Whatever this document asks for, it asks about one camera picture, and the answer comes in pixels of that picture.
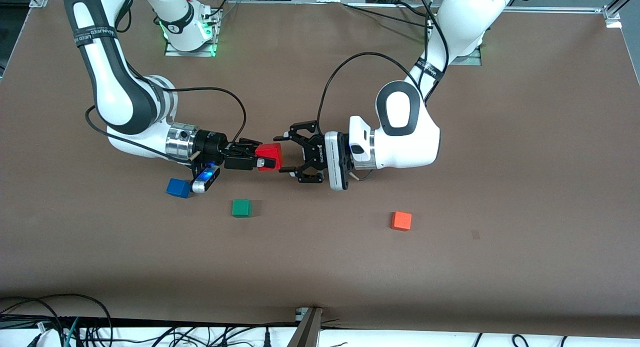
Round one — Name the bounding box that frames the short black table cable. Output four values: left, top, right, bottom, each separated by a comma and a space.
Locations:
397, 1, 431, 18

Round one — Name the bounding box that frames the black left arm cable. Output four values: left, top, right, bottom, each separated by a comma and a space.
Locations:
317, 0, 441, 134

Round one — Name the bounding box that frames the aluminium frame post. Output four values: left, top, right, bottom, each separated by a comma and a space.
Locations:
602, 0, 640, 29

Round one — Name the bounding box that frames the orange wooden block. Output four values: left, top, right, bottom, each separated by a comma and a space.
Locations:
391, 211, 413, 232

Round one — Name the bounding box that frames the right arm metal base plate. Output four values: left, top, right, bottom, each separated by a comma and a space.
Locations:
164, 9, 219, 58

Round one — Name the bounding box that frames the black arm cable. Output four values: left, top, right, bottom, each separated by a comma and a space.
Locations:
317, 0, 441, 134
85, 87, 248, 164

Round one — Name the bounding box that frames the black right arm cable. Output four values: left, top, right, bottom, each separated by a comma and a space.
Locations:
85, 87, 248, 164

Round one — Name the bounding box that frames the teal cable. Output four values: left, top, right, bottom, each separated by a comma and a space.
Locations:
62, 317, 81, 347

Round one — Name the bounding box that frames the blue wooden block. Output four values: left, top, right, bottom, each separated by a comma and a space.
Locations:
166, 178, 194, 199

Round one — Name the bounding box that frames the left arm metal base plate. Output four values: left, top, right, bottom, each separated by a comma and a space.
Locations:
450, 44, 483, 66

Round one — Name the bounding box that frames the long black table cable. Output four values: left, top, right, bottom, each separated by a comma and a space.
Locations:
342, 2, 433, 29

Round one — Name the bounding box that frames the red wooden block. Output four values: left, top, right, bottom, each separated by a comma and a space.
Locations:
255, 143, 284, 172

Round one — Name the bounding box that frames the looping black floor cable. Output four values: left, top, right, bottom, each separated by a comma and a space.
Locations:
0, 293, 114, 347

